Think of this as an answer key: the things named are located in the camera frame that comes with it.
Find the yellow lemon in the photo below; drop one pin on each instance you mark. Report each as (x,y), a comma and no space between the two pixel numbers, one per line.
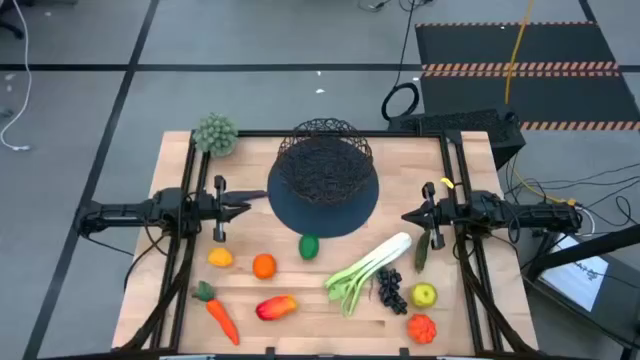
(220,257)

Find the black perforated computer case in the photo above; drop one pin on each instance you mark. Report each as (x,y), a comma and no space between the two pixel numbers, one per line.
(460,125)

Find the green lime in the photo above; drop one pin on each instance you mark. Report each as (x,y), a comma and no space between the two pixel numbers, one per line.
(309,247)

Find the green white leek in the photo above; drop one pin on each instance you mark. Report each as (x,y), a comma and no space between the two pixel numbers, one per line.
(385,252)

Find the yellow plug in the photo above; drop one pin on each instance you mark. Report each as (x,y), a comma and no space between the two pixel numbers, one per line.
(570,202)

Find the orange carrot with green top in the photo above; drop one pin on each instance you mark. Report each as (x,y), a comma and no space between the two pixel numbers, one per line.
(220,312)

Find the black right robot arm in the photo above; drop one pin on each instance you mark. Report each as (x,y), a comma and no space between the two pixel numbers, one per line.
(525,215)

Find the yellow green apple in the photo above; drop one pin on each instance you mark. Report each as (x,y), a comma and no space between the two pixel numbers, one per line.
(424,295)

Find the white paper sheet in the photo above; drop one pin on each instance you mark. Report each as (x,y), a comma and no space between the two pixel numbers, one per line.
(575,272)

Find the dark grey cart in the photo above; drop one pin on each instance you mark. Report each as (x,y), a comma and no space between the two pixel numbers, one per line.
(620,295)

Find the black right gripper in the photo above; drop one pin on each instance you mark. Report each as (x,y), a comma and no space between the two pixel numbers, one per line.
(442,212)

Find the small orange pumpkin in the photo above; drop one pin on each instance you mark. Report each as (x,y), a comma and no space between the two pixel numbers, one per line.
(422,329)

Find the small yellow tag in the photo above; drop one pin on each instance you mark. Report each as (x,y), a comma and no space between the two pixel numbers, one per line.
(447,183)

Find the dark purple grape bunch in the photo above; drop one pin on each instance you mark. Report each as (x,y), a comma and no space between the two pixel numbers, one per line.
(390,290)

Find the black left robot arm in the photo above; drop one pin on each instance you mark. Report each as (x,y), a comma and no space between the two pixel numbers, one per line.
(125,212)

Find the green potted succulent plant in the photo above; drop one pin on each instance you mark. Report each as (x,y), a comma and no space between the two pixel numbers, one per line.
(216,134)

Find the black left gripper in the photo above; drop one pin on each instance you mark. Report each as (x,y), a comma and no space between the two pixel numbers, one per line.
(220,210)

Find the red yellow mango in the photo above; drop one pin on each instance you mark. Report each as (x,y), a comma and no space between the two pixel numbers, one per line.
(276,307)

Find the round dark blue placemat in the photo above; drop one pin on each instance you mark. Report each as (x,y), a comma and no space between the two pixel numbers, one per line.
(320,220)

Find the black hazard striped floor mat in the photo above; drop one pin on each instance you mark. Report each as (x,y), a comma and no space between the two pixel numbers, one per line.
(520,45)

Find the black chair base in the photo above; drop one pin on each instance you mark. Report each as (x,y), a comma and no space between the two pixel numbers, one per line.
(10,27)

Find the orange fruit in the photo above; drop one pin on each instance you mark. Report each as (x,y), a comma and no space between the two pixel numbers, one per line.
(264,266)

